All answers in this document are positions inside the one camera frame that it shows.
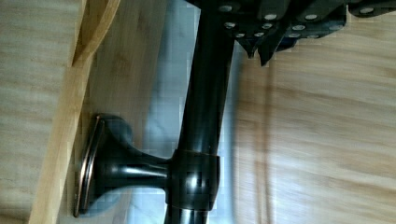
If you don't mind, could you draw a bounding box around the black metal drawer handle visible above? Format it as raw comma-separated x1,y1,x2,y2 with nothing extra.
74,9,233,224

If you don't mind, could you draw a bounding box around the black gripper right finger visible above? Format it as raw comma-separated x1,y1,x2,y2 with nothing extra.
258,0,395,65

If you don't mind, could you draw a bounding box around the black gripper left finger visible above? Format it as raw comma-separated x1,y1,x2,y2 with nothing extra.
186,0,289,60

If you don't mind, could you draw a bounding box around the wooden cutting board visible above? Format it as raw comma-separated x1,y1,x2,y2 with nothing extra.
233,14,396,224

